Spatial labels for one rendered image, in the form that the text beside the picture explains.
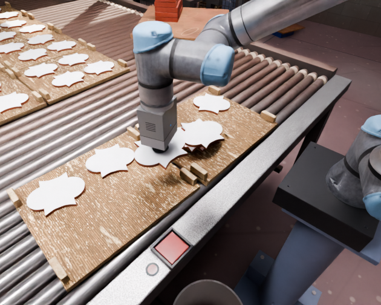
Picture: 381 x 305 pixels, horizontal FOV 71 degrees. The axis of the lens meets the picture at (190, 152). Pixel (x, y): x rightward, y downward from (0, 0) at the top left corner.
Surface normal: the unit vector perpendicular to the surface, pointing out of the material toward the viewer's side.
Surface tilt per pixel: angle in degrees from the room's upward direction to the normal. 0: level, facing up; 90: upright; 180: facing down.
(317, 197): 1
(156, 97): 90
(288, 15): 108
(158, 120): 90
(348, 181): 74
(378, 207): 98
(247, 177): 0
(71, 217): 0
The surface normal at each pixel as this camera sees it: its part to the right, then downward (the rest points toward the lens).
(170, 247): 0.03, -0.72
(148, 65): -0.30, 0.65
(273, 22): -0.11, 0.88
